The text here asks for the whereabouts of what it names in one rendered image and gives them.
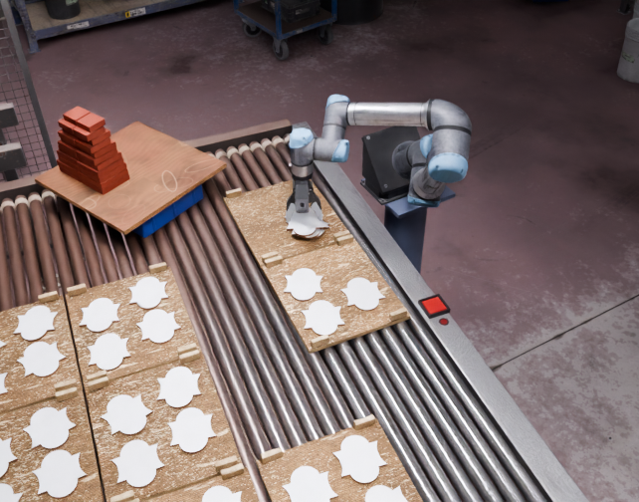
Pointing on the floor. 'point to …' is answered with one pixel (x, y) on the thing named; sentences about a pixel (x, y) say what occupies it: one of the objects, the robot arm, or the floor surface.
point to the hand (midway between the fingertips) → (304, 221)
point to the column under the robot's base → (410, 225)
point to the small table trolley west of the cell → (258, 19)
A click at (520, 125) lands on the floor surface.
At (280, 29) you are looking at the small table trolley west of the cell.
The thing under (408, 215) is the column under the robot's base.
